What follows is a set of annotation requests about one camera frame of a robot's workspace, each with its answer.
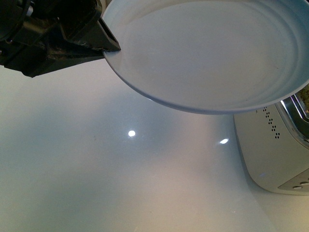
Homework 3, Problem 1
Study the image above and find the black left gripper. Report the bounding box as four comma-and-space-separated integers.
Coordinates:
0, 0, 121, 77

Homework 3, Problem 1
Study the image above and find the silver white toaster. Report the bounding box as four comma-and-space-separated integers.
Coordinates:
234, 94, 309, 195

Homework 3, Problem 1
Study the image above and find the brown bread slice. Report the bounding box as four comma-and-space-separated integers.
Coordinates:
299, 84, 309, 112

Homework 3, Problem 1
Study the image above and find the light blue round plate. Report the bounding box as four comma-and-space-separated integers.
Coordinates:
103, 0, 309, 115

